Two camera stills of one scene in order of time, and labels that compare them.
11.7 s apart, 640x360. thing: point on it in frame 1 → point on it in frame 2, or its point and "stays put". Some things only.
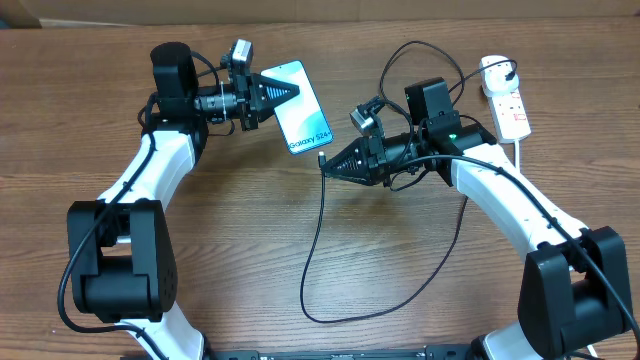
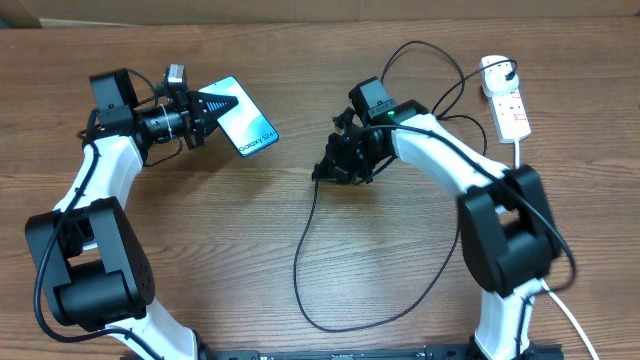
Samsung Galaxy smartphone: (301, 116) → (243, 124)
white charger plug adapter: (498, 75) stays put
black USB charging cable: (459, 91) → (438, 112)
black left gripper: (255, 85) → (198, 123)
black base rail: (428, 353) stays put
